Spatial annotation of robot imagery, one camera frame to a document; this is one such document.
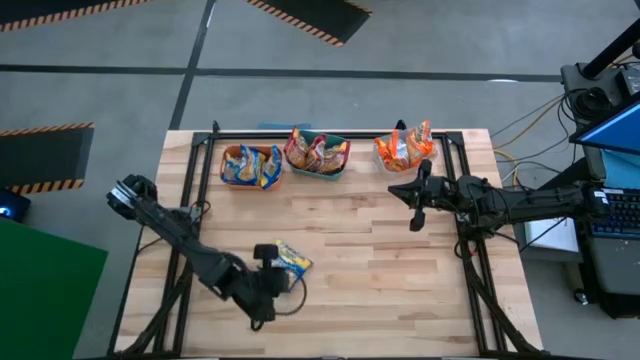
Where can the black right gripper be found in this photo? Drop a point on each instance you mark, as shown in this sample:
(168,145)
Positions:
(430,195)

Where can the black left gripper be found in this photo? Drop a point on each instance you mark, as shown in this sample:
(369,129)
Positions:
(265,295)

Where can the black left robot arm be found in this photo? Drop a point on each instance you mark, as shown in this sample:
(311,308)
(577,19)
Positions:
(170,225)

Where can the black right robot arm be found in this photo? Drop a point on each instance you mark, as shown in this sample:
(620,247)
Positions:
(540,202)

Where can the clear plastic bin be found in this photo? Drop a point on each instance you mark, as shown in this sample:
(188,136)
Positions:
(436,150)

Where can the green plastic bin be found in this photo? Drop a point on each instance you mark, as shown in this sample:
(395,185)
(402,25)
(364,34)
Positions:
(312,175)

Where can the orange plastic bin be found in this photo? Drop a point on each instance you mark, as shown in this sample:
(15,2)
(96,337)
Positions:
(235,186)

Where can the white paper sheet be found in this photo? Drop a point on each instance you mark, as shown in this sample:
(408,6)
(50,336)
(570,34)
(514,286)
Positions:
(555,235)

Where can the black hazard-striped floor mat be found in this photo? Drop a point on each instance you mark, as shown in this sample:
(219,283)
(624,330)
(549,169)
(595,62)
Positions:
(45,155)
(320,15)
(50,10)

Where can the black keyboard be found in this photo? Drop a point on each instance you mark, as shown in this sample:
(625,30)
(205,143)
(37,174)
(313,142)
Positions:
(620,212)

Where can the light blue sheet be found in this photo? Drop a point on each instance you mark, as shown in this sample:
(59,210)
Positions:
(622,170)

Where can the computer monitor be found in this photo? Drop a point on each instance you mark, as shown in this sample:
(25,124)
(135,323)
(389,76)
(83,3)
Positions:
(620,132)

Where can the grey computer cart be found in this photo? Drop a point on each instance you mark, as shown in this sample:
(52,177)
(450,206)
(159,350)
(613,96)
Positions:
(615,280)

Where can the green board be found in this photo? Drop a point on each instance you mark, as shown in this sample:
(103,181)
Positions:
(45,300)

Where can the black box with blue light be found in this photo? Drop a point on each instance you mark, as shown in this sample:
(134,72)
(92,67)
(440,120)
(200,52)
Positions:
(17,207)

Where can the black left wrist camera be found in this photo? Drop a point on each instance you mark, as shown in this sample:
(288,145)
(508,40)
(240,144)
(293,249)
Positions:
(242,286)

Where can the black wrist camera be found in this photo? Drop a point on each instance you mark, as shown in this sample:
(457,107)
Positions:
(454,190)
(242,286)

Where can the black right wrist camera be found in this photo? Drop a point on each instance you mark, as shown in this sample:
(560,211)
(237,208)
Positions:
(454,190)

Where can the black aluminium table frame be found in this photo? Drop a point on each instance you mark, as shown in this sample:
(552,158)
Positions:
(250,135)

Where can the black camera stand pole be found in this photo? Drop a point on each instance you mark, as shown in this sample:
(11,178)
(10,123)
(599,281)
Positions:
(612,50)

